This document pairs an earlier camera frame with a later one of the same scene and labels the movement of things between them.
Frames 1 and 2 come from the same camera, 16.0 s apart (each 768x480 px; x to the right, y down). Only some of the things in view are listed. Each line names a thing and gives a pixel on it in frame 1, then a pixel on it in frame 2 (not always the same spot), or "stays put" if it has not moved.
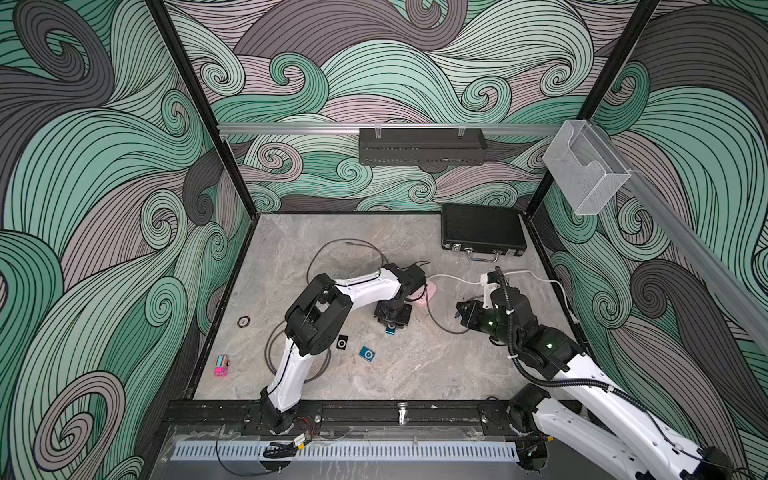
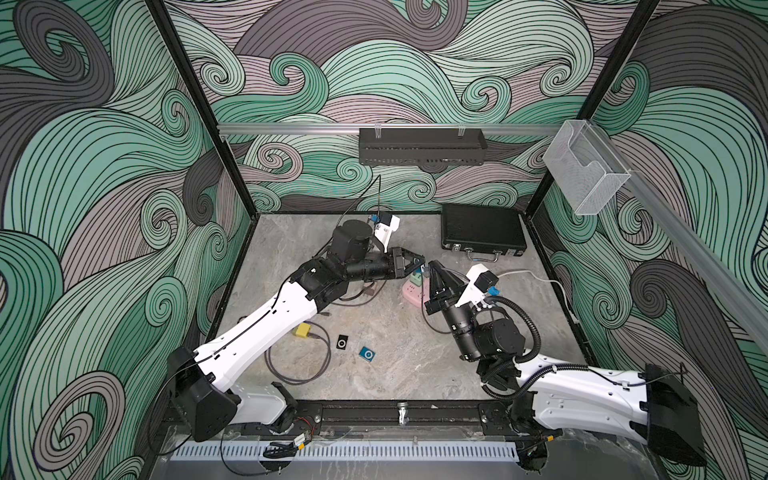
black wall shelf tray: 428,148 stays put
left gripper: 407,312 → 395,271
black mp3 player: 342,342 stays put
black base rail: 348,414 stays put
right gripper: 468,317 → 442,295
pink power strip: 429,292 stays put
